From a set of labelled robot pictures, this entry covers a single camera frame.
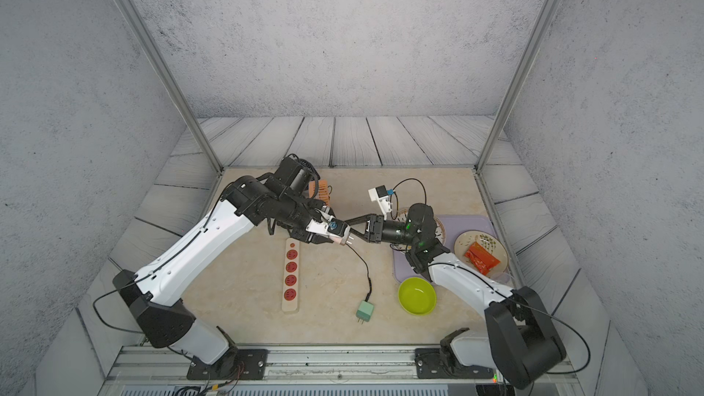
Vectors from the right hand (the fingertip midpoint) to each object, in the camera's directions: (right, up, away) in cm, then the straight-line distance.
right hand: (347, 230), depth 68 cm
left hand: (-2, +1, +1) cm, 3 cm away
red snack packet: (+42, -12, +21) cm, 49 cm away
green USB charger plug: (+4, -26, +12) cm, 29 cm away
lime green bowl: (+21, -23, +16) cm, 35 cm away
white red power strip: (-18, -24, +14) cm, 33 cm away
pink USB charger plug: (-1, -2, -1) cm, 3 cm away
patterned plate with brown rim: (+21, +1, -7) cm, 22 cm away
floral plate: (+48, -8, +27) cm, 56 cm away
